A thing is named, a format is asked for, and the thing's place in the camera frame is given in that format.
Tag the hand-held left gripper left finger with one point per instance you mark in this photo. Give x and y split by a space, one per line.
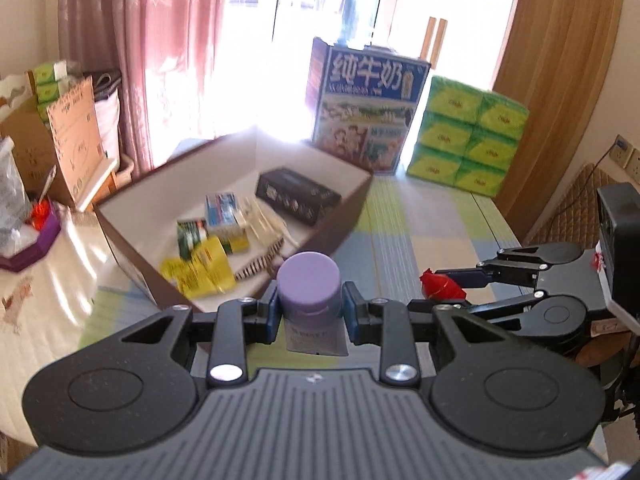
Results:
274 312

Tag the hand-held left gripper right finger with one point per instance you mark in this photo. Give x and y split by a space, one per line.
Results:
350 315

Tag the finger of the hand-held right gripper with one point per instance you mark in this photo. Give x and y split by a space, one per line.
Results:
500 305
505 267

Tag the tortoiseshell hair clip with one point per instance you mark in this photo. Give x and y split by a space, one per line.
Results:
255 262

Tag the red packet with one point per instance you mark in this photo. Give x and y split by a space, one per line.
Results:
440 287

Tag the yellow snack packet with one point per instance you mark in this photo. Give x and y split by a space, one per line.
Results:
205 270

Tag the green printed card pack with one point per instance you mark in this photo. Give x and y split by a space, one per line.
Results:
187 240

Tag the blue label box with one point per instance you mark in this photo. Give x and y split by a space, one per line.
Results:
222 210

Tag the black shaver box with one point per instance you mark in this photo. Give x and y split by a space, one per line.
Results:
300 195

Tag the brown storage box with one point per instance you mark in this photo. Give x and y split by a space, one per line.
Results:
150 220

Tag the checkered cloth desktop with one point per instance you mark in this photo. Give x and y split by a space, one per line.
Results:
410 230

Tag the stack of green tissue packets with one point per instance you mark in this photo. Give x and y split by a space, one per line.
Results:
465 135

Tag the wooden door panel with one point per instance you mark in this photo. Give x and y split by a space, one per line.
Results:
560 50

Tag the blue milk carton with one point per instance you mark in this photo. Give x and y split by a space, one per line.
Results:
367 100

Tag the cream printed cloth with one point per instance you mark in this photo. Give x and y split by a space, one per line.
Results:
45 340

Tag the purple box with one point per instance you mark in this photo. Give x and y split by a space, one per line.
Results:
40 247

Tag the red crumpled wrapper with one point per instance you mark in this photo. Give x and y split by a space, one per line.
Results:
41 215

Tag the cardboard box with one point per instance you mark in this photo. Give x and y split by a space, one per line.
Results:
75 135

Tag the pink curtain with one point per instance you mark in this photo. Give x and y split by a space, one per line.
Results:
145 60

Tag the printed plastic bag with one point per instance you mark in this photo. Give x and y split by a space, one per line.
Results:
10 200

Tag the green tissue box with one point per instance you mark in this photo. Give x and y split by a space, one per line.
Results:
50 72
52 92

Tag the white cut-out carton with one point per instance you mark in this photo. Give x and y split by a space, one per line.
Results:
12 92

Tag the wall outlet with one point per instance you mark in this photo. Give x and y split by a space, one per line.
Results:
635 161
623 146

